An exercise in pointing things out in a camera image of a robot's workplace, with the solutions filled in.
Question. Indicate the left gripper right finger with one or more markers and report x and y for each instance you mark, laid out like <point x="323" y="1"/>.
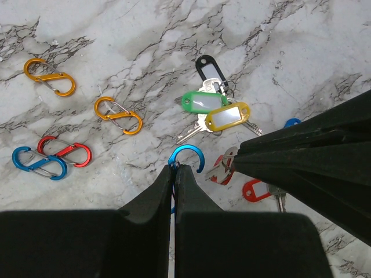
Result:
<point x="211" y="242"/>

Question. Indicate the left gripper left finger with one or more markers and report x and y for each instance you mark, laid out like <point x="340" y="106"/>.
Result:
<point x="132" y="241"/>

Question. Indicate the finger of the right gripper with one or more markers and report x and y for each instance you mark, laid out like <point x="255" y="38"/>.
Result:
<point x="323" y="162"/>

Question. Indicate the blue tag key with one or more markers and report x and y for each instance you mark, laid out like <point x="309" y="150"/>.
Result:
<point x="292" y="122"/>

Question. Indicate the red tag key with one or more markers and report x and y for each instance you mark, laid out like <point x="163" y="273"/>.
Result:
<point x="223" y="169"/>
<point x="256" y="190"/>

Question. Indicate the yellow tag key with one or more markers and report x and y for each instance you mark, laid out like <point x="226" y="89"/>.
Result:
<point x="234" y="114"/>

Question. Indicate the orange carabiner near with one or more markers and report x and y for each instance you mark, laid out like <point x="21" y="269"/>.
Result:
<point x="112" y="117"/>

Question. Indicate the orange carabiner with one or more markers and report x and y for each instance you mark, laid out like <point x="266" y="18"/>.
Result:
<point x="112" y="117"/>
<point x="56" y="75"/>

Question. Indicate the red carabiner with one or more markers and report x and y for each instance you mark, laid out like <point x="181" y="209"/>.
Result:
<point x="70" y="147"/>

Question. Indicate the black tag key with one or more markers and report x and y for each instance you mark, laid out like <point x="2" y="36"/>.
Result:
<point x="212" y="76"/>

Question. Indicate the green tag key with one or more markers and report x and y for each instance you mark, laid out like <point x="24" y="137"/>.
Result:
<point x="201" y="102"/>

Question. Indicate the orange carabiner far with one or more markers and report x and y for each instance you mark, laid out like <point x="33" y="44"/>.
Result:
<point x="56" y="75"/>

